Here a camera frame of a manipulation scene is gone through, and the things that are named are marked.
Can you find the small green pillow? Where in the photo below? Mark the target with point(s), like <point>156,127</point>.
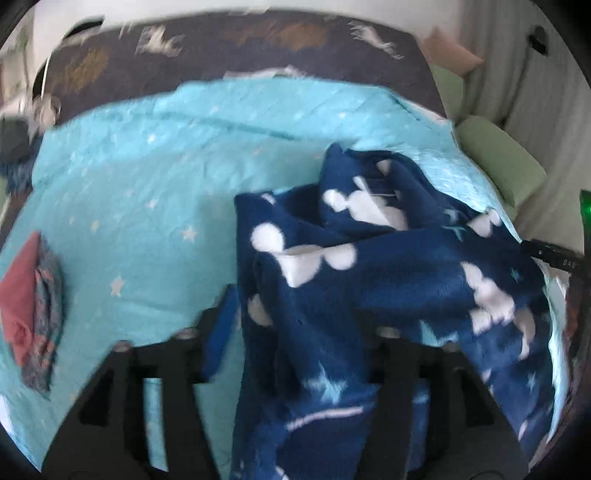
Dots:
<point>448,90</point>

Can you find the large green pillow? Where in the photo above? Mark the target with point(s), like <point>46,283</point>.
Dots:
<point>501,157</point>

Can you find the red folded garment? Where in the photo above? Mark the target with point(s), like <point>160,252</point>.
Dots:
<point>21,295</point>

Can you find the patterned folded garment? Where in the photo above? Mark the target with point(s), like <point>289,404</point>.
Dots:
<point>46,300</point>

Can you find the navy fleece garment white print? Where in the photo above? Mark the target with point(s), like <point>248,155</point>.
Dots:
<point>323,300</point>

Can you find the dark grey cloth bundle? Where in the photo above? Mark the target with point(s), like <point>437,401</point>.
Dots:
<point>14,136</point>

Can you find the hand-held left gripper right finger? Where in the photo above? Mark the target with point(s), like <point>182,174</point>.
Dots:
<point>392,369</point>

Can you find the white curtain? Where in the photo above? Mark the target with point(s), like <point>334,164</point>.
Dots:
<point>508,83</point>

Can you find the dark deer print bedspread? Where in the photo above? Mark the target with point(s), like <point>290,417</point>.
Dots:
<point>207,50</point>

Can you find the pink pillow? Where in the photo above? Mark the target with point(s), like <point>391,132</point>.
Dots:
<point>450,50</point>

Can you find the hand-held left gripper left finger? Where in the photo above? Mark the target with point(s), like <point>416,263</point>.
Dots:
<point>220,341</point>

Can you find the grey plush toy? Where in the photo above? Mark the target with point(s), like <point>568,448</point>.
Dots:
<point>46,108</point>

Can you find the light blue star blanket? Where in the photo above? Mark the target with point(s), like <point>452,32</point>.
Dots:
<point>138,161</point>

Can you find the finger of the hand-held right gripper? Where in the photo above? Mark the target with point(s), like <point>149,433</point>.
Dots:
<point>549,254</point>

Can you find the black wall fixture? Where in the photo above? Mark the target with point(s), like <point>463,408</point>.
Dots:
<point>538,40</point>

